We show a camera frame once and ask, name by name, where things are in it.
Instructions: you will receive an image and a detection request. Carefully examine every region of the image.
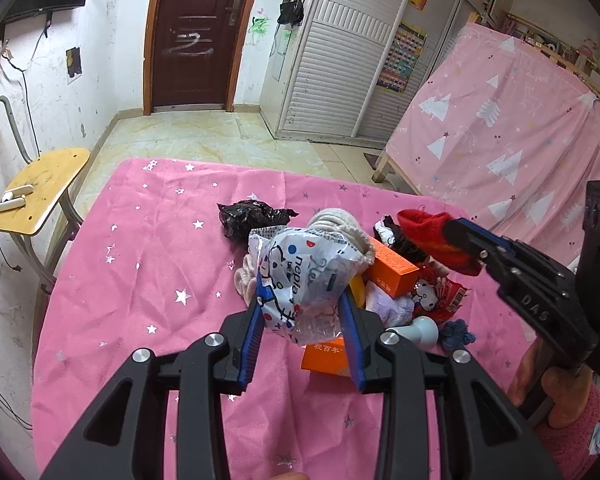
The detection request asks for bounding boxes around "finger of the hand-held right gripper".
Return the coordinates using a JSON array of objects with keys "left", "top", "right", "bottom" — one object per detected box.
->
[{"left": 441, "top": 216, "right": 526, "bottom": 276}]

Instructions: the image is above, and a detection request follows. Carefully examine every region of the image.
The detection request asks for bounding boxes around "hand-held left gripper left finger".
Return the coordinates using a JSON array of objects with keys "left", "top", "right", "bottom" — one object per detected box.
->
[{"left": 39, "top": 287, "right": 266, "bottom": 480}]

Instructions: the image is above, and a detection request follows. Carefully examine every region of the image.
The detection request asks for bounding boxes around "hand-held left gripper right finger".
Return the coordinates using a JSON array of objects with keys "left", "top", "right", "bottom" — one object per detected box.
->
[{"left": 337, "top": 290, "right": 566, "bottom": 480}]

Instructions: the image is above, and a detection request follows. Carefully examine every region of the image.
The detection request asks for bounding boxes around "red sock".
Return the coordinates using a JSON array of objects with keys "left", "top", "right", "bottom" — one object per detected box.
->
[{"left": 397, "top": 208, "right": 483, "bottom": 276}]

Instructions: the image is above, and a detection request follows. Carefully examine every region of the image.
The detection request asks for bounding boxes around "lavender fuzzy sock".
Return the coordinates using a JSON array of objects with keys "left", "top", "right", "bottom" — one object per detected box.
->
[{"left": 364, "top": 282, "right": 416, "bottom": 326}]

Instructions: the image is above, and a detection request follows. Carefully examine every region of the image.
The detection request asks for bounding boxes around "white printed plastic wrapper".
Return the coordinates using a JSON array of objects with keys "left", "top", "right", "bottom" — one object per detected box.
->
[{"left": 247, "top": 226, "right": 363, "bottom": 346}]

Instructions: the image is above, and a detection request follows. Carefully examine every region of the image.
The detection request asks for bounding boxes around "blue crocheted toy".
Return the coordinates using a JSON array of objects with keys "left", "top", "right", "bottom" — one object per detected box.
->
[{"left": 437, "top": 319, "right": 476, "bottom": 351}]

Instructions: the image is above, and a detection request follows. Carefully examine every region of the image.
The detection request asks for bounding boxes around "person's right forearm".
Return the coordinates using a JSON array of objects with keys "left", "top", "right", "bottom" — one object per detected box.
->
[{"left": 536, "top": 385, "right": 600, "bottom": 472}]

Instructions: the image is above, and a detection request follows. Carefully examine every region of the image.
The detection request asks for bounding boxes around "person's right hand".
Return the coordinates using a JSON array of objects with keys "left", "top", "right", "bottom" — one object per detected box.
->
[{"left": 510, "top": 345, "right": 600, "bottom": 428}]

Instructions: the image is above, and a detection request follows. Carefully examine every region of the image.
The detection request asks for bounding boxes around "orange cardboard box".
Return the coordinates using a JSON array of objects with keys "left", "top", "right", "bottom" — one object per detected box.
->
[
  {"left": 362, "top": 236, "right": 421, "bottom": 296},
  {"left": 301, "top": 337, "right": 361, "bottom": 378}
]

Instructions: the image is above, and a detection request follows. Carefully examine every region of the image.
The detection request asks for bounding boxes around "yellow plastic piece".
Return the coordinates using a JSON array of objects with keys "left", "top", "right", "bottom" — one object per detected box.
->
[{"left": 349, "top": 277, "right": 368, "bottom": 311}]

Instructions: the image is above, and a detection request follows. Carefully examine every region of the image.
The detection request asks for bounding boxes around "red cartoon wrapper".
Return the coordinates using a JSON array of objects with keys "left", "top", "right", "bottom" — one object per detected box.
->
[{"left": 412, "top": 265, "right": 468, "bottom": 321}]

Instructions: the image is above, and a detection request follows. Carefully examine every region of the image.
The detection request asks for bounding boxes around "black white cartoon sock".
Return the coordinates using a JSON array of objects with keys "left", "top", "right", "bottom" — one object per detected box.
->
[{"left": 372, "top": 215, "right": 431, "bottom": 263}]

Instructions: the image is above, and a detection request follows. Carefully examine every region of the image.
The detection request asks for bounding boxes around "cream knitted sock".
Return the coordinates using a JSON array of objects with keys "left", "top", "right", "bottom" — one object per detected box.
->
[{"left": 307, "top": 209, "right": 377, "bottom": 281}]

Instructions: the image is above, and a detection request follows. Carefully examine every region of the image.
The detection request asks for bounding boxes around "pink tree-print bed curtain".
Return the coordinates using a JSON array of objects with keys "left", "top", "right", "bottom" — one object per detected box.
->
[{"left": 385, "top": 22, "right": 600, "bottom": 281}]

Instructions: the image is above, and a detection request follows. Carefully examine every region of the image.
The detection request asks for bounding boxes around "black plastic bag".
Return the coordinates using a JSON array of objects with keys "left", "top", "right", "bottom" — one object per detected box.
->
[{"left": 216, "top": 199, "right": 298, "bottom": 246}]

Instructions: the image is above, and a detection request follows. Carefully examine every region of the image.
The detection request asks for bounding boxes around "pink star tablecloth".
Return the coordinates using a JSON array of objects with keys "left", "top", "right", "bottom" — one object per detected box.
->
[{"left": 32, "top": 157, "right": 546, "bottom": 480}]

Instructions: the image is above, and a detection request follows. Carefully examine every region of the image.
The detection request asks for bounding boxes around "colourful chart poster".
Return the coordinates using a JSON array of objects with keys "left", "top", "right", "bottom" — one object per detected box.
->
[{"left": 377, "top": 21, "right": 427, "bottom": 95}]

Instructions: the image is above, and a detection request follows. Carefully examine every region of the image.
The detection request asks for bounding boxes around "white louvered wardrobe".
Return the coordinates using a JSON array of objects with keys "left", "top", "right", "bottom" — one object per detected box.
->
[{"left": 260, "top": 0, "right": 481, "bottom": 151}]

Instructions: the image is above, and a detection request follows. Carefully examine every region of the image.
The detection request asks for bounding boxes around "dark brown door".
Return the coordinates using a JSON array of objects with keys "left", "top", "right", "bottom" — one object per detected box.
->
[{"left": 142, "top": 0, "right": 261, "bottom": 113}]

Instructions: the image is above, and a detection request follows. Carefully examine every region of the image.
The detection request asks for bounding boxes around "wooden chair with metal frame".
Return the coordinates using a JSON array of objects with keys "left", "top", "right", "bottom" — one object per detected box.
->
[{"left": 0, "top": 95, "right": 91, "bottom": 311}]

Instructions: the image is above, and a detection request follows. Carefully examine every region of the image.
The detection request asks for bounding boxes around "dark wall picture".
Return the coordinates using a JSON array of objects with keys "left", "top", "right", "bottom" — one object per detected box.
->
[{"left": 65, "top": 47, "right": 83, "bottom": 79}]

